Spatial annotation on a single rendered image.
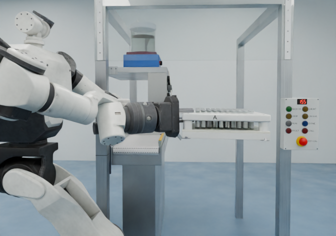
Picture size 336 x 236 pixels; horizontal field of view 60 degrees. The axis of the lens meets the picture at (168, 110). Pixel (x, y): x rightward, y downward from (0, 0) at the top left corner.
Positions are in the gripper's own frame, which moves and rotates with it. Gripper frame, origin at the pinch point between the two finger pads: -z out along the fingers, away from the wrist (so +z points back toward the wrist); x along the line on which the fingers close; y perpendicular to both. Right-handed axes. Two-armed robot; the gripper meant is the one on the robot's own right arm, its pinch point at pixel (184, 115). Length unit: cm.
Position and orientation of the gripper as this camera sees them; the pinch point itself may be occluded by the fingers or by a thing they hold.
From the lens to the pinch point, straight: 88.4
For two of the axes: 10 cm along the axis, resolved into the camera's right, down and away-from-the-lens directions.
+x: 0.2, 10.0, 0.3
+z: -8.9, 0.3, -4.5
